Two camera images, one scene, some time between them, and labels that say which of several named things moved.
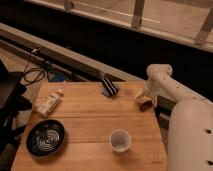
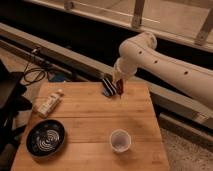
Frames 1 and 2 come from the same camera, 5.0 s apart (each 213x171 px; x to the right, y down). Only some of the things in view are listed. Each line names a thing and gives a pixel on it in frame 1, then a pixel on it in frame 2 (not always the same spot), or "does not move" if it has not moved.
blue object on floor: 56,76 does not move
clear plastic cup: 120,140 does not move
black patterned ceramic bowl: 45,138 does not move
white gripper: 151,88 to 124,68
